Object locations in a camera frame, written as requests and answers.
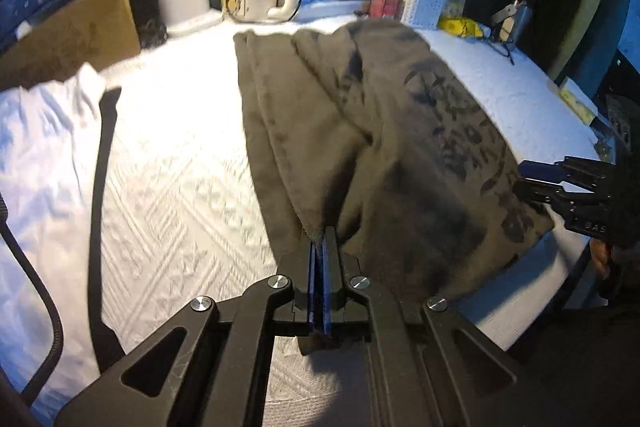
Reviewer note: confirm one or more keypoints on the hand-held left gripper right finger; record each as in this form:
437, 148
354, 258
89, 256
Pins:
345, 292

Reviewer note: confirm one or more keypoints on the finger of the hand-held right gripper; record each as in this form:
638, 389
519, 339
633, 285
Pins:
535, 192
537, 168

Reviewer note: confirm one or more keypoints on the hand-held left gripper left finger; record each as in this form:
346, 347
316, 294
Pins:
302, 292

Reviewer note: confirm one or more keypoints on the brown printed t-shirt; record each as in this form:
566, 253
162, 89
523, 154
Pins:
400, 132

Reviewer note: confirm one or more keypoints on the person's right hand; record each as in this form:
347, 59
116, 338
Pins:
600, 257

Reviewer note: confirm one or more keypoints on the stainless steel bottle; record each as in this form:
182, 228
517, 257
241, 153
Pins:
517, 19

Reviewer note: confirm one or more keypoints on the yellow snack packet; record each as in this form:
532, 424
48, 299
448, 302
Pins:
462, 27

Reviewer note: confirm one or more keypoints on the white power strip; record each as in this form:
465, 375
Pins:
325, 9

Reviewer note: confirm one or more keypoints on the white garment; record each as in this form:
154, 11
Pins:
45, 147

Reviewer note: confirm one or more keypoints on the cardboard box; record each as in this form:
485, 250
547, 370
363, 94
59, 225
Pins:
75, 37

